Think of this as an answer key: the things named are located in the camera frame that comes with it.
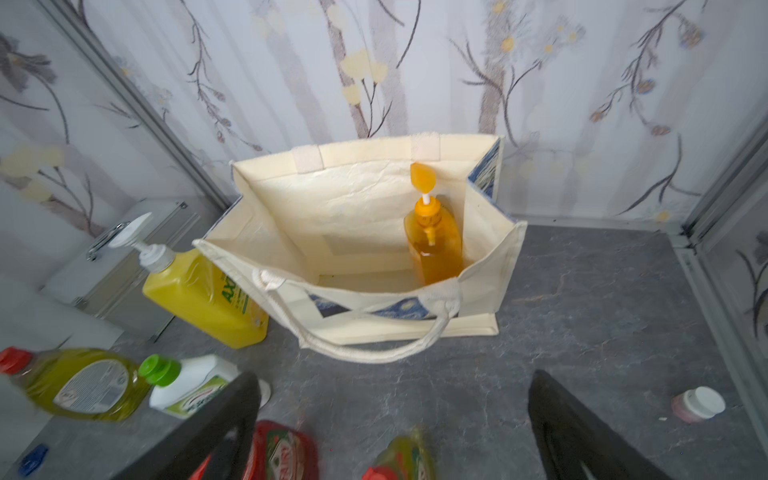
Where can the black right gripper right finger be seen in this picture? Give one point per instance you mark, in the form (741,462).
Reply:
(574,443)

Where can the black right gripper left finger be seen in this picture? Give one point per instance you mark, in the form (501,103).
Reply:
(219,435)

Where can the red dish soap bottle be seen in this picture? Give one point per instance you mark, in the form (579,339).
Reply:
(280,452)

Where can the yellow-green dish soap red cap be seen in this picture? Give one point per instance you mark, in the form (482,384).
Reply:
(405,458)

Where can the orange pump soap bottle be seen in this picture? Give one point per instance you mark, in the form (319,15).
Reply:
(433,236)

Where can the large yellow pump soap bottle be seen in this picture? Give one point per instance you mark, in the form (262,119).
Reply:
(195,290)

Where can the cream starry night tote bag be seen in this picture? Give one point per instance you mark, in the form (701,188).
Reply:
(317,239)

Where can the white bottle green cap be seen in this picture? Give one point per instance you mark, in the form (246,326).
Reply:
(182,387)

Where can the small pink white-capped jar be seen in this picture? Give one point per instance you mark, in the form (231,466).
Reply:
(698,404)

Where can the small blue object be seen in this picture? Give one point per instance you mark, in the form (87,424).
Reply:
(32,461)

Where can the silver metal case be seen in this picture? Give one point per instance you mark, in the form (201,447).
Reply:
(106,283)

